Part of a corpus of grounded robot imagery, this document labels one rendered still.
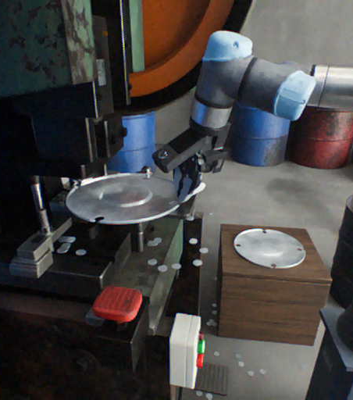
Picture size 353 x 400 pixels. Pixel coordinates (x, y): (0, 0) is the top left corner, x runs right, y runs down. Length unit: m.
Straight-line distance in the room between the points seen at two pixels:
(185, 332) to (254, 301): 0.73
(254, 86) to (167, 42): 0.55
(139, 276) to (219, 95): 0.42
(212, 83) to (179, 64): 0.45
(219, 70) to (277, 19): 3.43
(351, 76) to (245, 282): 0.83
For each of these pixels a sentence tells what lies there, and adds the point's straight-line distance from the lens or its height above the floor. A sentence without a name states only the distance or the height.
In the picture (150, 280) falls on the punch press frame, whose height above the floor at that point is 0.65.
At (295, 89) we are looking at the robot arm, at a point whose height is 1.05.
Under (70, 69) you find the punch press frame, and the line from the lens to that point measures 0.55.
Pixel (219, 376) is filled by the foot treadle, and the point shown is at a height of 0.16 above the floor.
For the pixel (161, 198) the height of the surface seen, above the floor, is 0.78.
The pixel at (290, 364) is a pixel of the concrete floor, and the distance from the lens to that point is 1.47.
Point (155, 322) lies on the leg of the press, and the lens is 0.65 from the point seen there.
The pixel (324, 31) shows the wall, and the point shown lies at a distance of 4.05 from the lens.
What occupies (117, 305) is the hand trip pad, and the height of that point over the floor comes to 0.76.
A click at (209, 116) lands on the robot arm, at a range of 0.61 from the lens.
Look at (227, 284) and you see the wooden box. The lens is 1.28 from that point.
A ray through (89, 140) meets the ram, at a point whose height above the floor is 0.94.
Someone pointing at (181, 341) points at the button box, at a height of 0.62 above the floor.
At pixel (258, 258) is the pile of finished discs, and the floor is 0.35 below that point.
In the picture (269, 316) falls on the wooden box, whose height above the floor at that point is 0.14.
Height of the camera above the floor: 1.11
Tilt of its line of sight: 27 degrees down
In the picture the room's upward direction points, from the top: straight up
